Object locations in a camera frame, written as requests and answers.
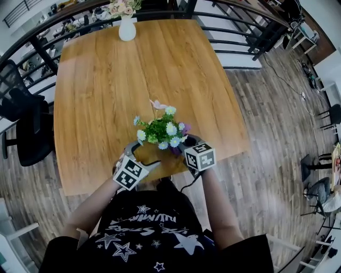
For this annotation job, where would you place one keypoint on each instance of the small white table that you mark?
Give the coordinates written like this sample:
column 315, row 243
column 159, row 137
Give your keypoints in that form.
column 303, row 37

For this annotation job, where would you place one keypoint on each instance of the light wooden side table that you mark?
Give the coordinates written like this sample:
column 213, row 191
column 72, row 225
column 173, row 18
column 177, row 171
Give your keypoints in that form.
column 336, row 165

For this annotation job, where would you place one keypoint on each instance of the person's right forearm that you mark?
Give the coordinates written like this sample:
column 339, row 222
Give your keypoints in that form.
column 221, row 213

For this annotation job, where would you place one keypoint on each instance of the black flat floor stand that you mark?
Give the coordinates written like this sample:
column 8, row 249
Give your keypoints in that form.
column 305, row 168

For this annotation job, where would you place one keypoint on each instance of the wooden table white legs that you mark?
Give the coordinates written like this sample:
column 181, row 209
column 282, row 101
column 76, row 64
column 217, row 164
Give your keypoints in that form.
column 106, row 93

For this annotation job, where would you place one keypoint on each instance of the white furniture frame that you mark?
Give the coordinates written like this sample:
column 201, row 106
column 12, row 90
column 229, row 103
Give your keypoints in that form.
column 10, row 240

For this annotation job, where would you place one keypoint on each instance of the black mesh office chair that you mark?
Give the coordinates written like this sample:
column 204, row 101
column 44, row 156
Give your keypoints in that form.
column 29, row 133

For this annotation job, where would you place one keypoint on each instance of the white vase pink flowers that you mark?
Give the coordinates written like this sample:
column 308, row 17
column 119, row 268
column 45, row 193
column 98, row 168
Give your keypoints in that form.
column 127, row 29

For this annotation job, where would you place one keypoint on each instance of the black metal railing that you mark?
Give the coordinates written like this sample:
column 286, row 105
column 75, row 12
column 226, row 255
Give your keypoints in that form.
column 40, row 50

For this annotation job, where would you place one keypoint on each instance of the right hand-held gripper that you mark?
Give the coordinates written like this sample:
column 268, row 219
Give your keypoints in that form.
column 199, row 158

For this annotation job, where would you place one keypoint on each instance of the person's black star-print shirt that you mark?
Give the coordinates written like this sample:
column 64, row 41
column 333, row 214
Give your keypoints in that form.
column 149, row 229

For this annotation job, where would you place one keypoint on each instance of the person's left forearm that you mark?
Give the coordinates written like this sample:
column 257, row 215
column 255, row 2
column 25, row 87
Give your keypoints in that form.
column 90, row 210

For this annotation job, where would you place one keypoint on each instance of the purple cloth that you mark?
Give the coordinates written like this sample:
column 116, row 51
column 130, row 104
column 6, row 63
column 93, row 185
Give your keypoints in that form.
column 175, row 150

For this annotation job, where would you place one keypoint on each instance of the gray desk white legs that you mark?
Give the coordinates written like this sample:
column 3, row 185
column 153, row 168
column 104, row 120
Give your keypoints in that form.
column 293, row 262

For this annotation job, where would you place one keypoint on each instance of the black side chair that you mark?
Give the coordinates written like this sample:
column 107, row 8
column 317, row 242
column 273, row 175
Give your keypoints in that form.
column 334, row 113

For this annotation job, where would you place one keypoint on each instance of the small white flower pot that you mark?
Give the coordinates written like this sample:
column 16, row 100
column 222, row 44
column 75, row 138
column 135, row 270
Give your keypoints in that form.
column 160, row 132

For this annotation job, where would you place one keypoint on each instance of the person's left hand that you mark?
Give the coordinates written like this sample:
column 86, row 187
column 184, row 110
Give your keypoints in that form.
column 120, row 158

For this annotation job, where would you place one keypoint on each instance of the white power strip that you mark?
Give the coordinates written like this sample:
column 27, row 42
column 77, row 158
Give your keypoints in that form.
column 303, row 95

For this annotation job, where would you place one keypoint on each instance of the black thin-legged chair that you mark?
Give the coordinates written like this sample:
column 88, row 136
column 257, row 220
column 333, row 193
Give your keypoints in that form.
column 318, row 210

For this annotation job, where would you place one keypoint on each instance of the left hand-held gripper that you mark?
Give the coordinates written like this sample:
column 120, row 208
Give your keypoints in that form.
column 129, row 173

